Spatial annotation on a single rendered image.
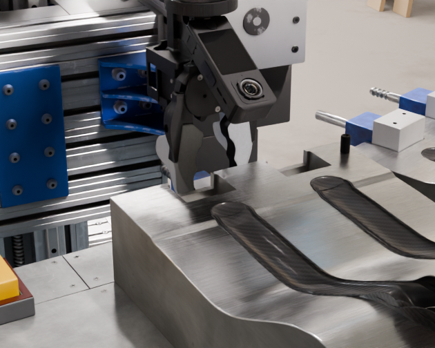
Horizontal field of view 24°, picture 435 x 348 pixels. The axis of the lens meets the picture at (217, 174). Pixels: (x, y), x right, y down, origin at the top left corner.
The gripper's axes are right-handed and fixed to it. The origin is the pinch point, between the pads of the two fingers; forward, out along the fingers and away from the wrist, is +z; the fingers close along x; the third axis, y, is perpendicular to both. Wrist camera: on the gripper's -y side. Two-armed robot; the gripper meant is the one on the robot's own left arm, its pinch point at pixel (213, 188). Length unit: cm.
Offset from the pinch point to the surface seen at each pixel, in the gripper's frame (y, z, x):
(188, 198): -4.9, -2.5, 5.9
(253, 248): -17.6, -3.5, 7.1
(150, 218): -9.6, -4.4, 12.6
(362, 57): 209, 85, -202
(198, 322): -20.9, -0.7, 14.6
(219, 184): -5.6, -3.5, 2.9
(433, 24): 227, 85, -257
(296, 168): -5.5, -2.8, -6.5
